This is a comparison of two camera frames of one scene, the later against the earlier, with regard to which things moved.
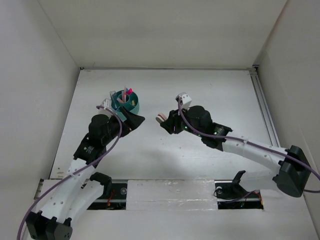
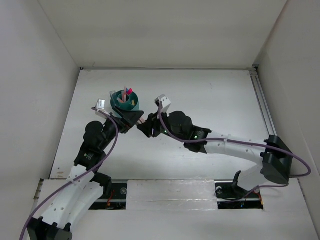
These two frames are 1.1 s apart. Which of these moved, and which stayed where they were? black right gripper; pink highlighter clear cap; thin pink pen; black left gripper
Moved: black right gripper
Stayed: pink highlighter clear cap; black left gripper; thin pink pen
